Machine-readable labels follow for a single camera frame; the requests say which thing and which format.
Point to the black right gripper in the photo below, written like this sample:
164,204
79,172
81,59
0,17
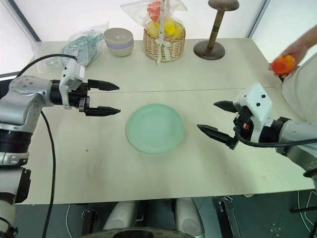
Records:
244,124

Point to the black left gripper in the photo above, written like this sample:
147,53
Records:
79,95

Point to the orange red round fruit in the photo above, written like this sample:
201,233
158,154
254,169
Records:
282,64

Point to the person's bare forearm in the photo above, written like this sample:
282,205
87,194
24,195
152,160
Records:
311,36

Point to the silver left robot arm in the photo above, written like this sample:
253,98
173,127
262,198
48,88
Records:
19,104

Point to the pale green round plate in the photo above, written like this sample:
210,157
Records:
155,128

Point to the clear plastic bag of fruit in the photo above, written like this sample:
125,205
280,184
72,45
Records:
133,12

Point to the yellow items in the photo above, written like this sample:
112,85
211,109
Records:
171,28

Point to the red item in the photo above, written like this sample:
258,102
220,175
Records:
153,11

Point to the person's bare hand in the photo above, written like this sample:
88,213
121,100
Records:
298,49

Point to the beige bowl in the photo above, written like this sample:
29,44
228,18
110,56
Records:
120,52
118,36

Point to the clear bag of teal items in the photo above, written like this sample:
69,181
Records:
85,47

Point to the lavender bowl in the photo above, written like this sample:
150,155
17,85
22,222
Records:
119,45

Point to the woven wicker basket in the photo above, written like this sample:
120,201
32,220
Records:
151,48

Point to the brown wooden hat stand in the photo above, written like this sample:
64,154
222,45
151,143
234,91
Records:
213,32

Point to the black metal table leg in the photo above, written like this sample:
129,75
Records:
89,221
229,218

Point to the white robot leg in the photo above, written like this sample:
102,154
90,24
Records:
119,215
187,215

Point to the dark rounded robot body shape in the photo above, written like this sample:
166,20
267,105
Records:
133,233

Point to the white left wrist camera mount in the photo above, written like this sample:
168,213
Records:
70,74

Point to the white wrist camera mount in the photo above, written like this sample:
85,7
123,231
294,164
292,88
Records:
70,74
258,104

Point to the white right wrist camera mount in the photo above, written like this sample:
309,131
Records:
258,104

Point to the dark window frame strip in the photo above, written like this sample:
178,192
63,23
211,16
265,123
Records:
258,17
24,21

